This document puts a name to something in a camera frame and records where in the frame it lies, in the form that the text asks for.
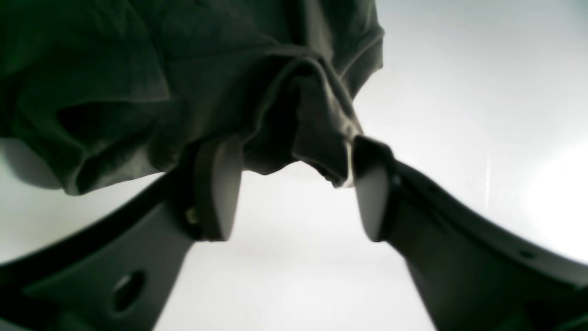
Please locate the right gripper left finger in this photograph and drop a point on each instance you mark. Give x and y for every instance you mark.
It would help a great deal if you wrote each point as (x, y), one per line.
(118, 274)

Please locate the dark grey t-shirt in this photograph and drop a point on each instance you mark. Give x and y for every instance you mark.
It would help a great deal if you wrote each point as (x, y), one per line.
(106, 91)

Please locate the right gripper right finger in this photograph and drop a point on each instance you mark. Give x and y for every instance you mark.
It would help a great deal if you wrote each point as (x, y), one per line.
(470, 274)

